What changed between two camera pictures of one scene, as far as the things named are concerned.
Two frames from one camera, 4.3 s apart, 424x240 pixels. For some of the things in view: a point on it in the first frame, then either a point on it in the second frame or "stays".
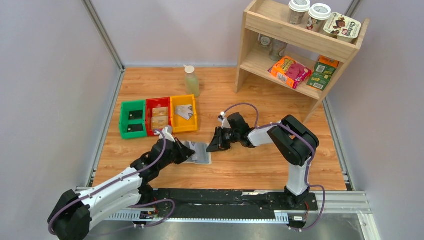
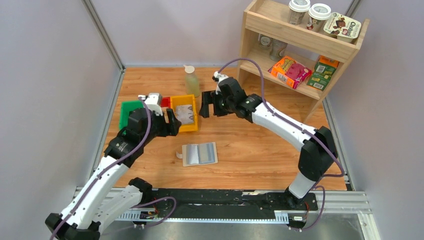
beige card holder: [201, 156] stays
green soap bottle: [192, 82] stays
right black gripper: [217, 143] -> [208, 98]
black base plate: [223, 203] stays
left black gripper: [184, 152] -> [171, 129]
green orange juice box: [323, 73] stays
